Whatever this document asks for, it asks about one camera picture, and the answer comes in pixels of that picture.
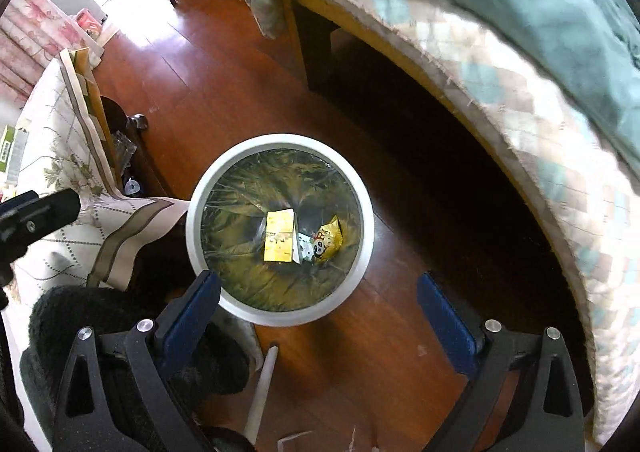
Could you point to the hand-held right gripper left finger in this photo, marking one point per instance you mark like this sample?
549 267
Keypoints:
192 304

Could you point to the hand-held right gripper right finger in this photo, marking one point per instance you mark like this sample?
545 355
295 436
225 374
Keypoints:
445 317

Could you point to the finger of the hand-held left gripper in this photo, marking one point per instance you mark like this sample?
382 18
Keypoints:
42 216

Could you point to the yellow carton box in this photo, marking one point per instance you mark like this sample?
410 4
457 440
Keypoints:
279 237

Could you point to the white round trash bin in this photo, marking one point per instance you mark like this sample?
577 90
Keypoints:
280 230

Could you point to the yellow panda snack wrapper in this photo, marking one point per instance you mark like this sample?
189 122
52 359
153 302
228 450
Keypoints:
327 241

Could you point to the floral white tablecloth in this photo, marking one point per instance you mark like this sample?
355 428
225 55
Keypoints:
65 171

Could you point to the green packet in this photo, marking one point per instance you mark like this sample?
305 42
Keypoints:
11 144

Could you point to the white paper tube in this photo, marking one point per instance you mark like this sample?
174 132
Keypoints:
262 392

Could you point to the black fuzzy slipper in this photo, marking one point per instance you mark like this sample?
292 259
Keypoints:
70 327

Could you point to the pink floral curtain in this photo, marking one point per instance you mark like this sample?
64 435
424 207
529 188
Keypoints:
35 34

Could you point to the pink printed bag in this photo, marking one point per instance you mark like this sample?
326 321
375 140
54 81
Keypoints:
90 26

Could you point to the checkered bed mattress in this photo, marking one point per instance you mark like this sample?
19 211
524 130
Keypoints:
525 121

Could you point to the wooden bed frame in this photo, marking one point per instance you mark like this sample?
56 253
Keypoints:
320 39

